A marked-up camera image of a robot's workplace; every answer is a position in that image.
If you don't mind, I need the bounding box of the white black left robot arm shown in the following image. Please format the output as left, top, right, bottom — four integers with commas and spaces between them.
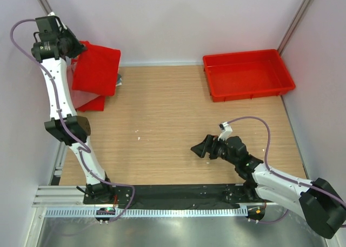
31, 13, 115, 204

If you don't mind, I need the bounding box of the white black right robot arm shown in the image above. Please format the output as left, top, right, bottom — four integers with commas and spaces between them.
191, 135, 345, 239

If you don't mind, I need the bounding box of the dusty pink folded t shirt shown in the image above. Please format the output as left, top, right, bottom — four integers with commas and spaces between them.
66, 64, 98, 109

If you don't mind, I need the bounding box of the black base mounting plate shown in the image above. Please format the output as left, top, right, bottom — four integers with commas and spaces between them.
76, 184, 262, 210

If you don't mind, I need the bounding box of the red t shirt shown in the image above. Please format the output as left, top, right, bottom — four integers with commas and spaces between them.
77, 96, 105, 112
72, 41, 121, 96

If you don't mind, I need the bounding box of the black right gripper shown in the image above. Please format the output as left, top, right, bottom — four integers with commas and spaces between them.
191, 134, 238, 165

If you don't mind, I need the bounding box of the red plastic tray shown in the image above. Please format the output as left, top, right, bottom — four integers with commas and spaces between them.
203, 49, 296, 102

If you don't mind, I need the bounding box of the grey folded t shirt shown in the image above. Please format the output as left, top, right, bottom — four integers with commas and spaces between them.
116, 74, 122, 86

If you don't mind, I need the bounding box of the red folded t shirt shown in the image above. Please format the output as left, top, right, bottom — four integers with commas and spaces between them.
77, 96, 105, 112

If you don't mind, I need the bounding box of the white slotted cable duct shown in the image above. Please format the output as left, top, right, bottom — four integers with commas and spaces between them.
45, 206, 248, 218

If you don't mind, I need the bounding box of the right aluminium frame post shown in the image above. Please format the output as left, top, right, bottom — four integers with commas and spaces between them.
277, 0, 314, 56

